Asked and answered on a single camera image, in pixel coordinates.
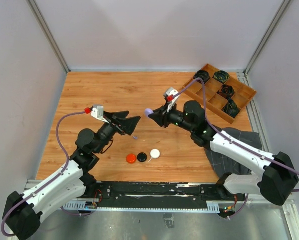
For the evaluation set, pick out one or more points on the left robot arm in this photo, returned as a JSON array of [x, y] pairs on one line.
[[25, 212]]

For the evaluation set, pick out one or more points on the dark rolled cloth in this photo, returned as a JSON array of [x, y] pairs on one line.
[[231, 108], [221, 76], [226, 91], [203, 76]]

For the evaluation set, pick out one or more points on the black earbud case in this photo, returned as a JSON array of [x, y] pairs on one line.
[[142, 157]]

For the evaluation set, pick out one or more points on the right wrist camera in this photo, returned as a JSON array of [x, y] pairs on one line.
[[171, 95]]

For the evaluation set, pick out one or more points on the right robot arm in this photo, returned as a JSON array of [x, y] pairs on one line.
[[273, 176]]

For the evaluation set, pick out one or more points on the grey checked cloth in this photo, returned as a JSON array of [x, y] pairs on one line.
[[222, 164]]

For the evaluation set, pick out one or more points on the orange earbud case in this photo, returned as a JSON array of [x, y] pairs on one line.
[[131, 158]]

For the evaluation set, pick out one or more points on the grey cable duct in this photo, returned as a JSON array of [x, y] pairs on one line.
[[87, 206]]

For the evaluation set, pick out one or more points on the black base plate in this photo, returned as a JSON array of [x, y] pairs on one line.
[[159, 194]]

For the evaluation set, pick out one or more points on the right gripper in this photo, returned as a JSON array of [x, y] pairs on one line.
[[161, 115]]

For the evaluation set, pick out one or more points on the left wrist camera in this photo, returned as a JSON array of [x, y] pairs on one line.
[[97, 112]]

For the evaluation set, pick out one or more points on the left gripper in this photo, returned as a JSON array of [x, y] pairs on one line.
[[129, 124]]

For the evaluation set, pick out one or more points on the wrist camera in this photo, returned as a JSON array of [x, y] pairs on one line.
[[171, 95], [97, 112]]

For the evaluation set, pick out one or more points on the white earbud case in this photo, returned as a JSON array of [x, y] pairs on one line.
[[155, 154]]

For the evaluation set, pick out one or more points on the wooden divided tray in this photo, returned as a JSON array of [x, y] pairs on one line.
[[208, 93]]

